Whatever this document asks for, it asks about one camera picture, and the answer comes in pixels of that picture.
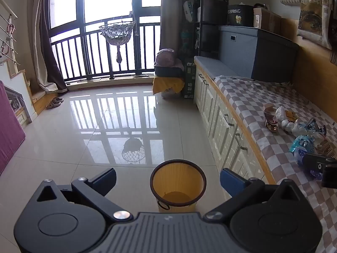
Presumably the black round printed box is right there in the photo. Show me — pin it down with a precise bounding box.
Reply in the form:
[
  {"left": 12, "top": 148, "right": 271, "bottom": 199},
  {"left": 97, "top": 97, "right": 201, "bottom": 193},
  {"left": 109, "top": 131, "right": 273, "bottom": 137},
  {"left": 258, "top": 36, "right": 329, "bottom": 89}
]
[{"left": 227, "top": 4, "right": 254, "bottom": 28}]

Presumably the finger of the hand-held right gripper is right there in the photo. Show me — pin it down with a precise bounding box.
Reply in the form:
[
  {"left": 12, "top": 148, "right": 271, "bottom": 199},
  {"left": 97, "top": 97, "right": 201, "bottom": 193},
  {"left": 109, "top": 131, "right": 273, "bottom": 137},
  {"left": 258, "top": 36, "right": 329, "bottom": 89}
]
[{"left": 303, "top": 153, "right": 330, "bottom": 176}]

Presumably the white printed bag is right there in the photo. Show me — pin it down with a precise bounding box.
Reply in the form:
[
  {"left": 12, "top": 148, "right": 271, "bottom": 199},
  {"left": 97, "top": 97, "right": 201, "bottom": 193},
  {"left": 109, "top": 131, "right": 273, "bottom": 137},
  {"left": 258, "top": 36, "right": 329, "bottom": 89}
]
[{"left": 161, "top": 87, "right": 182, "bottom": 98}]

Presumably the crushed blue drink can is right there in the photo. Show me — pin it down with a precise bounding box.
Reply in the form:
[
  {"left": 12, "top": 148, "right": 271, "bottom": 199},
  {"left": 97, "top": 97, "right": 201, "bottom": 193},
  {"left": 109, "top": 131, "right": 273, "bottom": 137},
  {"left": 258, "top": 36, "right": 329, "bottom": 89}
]
[{"left": 290, "top": 134, "right": 324, "bottom": 181}]

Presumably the black drawer tower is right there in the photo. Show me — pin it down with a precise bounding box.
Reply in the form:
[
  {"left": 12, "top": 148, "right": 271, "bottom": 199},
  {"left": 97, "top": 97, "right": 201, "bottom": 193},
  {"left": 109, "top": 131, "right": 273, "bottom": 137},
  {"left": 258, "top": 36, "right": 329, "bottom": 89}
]
[{"left": 199, "top": 0, "right": 229, "bottom": 60}]

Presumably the grey bench cushion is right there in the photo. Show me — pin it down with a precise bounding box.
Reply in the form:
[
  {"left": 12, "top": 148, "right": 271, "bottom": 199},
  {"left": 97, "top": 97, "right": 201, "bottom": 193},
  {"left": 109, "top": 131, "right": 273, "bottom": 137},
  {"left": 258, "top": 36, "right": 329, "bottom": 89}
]
[{"left": 194, "top": 56, "right": 239, "bottom": 79}]

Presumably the dark brown curtain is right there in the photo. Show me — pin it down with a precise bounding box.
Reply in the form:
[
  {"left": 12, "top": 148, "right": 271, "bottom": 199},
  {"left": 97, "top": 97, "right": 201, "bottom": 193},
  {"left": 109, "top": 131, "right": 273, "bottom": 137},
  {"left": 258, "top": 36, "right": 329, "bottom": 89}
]
[{"left": 42, "top": 0, "right": 68, "bottom": 93}]

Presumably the beige sheer curtain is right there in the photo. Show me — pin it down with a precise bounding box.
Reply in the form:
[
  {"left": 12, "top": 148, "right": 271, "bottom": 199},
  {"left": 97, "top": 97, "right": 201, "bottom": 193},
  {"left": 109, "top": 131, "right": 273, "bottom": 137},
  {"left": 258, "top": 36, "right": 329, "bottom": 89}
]
[{"left": 28, "top": 0, "right": 57, "bottom": 93}]

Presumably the hanging wire basket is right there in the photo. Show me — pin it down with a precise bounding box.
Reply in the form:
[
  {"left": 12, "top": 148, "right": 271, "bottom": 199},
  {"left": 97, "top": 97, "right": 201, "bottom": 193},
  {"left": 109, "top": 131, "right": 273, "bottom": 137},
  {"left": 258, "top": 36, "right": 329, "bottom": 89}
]
[{"left": 99, "top": 20, "right": 136, "bottom": 64}]

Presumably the white plastic wrapper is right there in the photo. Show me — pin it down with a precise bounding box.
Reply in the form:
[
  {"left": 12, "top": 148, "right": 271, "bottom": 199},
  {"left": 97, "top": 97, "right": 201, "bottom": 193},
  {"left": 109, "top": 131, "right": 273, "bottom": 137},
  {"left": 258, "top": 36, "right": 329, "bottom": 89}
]
[{"left": 275, "top": 106, "right": 306, "bottom": 135}]

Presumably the metal stair railing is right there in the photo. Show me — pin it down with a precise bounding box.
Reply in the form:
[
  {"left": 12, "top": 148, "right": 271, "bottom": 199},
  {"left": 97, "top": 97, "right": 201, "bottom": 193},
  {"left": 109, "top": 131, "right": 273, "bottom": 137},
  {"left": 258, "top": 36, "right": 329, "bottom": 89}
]
[{"left": 0, "top": 0, "right": 19, "bottom": 65}]

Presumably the green printed carton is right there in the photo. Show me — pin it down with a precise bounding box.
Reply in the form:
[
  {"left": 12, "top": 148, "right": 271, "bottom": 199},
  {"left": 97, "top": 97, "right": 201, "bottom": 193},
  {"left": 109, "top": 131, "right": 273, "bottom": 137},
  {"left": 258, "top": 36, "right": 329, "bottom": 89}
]
[{"left": 184, "top": 62, "right": 197, "bottom": 99}]

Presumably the purple mat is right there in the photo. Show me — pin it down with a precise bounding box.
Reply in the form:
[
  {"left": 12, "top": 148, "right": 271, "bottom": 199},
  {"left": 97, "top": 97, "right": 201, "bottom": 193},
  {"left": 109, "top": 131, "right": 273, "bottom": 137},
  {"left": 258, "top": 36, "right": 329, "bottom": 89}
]
[{"left": 0, "top": 81, "right": 26, "bottom": 175}]

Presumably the yellow cloth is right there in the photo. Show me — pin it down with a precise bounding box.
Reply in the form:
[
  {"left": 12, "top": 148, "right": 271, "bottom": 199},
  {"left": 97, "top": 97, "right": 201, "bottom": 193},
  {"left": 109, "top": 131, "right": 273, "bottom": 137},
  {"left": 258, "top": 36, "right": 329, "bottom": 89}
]
[{"left": 153, "top": 75, "right": 185, "bottom": 95}]

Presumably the white packet with print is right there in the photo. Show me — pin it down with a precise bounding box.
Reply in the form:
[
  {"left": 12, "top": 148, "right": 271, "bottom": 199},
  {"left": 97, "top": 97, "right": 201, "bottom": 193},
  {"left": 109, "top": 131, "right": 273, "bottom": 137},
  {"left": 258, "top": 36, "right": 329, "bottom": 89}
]
[{"left": 183, "top": 0, "right": 196, "bottom": 23}]

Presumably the dark blue snack packet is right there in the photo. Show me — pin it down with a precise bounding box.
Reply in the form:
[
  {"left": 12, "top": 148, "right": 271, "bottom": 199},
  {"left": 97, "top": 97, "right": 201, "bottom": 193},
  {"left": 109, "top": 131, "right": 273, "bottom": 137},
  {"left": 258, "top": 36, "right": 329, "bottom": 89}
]
[{"left": 305, "top": 118, "right": 327, "bottom": 138}]

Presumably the yellow bin with brown rim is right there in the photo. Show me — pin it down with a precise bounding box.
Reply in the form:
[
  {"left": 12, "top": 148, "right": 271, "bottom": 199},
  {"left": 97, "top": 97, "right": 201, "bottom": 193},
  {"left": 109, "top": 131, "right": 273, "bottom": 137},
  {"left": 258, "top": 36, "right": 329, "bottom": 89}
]
[{"left": 150, "top": 159, "right": 207, "bottom": 213}]

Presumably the grey fabric storage box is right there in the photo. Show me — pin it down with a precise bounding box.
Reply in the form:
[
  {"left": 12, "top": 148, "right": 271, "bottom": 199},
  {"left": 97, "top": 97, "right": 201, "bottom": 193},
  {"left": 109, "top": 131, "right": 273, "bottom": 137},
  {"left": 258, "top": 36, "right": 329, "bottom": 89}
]
[{"left": 218, "top": 26, "right": 300, "bottom": 83}]

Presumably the white drawer cabinet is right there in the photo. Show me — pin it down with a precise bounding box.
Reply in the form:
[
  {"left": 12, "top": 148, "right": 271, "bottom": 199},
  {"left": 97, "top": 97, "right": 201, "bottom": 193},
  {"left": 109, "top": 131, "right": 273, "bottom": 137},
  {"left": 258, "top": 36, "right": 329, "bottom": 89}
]
[{"left": 194, "top": 58, "right": 277, "bottom": 187}]

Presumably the wooden step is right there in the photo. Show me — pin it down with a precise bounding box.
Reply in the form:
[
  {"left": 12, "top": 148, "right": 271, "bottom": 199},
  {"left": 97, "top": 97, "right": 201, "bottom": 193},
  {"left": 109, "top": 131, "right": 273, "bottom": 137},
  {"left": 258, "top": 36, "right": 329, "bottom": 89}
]
[{"left": 32, "top": 92, "right": 60, "bottom": 116}]

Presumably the pink brown packet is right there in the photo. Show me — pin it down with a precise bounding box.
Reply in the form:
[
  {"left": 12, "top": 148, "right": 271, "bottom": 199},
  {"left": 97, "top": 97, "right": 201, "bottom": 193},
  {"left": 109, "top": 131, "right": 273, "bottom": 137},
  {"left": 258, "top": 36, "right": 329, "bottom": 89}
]
[{"left": 264, "top": 103, "right": 280, "bottom": 133}]

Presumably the brown ribbed paper wrapper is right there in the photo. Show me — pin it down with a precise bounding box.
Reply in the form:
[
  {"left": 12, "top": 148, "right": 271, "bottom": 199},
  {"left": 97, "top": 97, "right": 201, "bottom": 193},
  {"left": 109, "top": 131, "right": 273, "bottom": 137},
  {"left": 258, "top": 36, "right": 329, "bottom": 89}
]
[{"left": 315, "top": 139, "right": 337, "bottom": 160}]

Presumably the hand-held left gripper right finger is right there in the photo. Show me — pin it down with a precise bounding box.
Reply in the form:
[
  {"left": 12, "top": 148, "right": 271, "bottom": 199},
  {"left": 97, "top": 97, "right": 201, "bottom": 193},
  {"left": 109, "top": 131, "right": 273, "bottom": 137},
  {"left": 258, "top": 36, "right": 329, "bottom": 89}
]
[{"left": 204, "top": 168, "right": 303, "bottom": 220}]

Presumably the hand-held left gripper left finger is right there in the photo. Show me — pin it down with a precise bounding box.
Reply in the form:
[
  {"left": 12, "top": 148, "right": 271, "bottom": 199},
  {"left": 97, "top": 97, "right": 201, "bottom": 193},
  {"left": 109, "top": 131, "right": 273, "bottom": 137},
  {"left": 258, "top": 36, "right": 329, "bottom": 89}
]
[{"left": 34, "top": 168, "right": 133, "bottom": 222}]

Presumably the black balcony railing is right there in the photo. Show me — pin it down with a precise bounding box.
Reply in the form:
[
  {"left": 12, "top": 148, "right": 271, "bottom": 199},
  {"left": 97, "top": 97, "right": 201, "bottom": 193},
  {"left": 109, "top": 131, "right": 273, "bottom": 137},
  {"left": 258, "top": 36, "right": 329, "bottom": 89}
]
[{"left": 50, "top": 16, "right": 162, "bottom": 82}]

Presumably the brown white checkered blanket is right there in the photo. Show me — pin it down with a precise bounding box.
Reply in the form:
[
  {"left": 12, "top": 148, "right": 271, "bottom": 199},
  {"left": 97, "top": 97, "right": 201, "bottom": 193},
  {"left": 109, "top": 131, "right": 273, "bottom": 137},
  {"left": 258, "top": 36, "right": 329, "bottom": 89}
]
[{"left": 214, "top": 75, "right": 337, "bottom": 253}]

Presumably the dark storage tray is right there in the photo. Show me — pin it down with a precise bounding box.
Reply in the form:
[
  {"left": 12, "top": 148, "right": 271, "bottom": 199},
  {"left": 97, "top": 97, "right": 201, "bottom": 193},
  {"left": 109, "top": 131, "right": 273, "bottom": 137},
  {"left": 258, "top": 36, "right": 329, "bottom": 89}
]
[{"left": 154, "top": 63, "right": 185, "bottom": 78}]

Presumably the brown cardboard box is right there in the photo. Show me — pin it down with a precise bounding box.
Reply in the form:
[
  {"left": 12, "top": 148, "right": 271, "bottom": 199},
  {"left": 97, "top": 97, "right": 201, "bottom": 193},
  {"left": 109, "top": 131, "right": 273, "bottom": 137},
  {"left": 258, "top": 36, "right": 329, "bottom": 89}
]
[{"left": 253, "top": 7, "right": 282, "bottom": 33}]

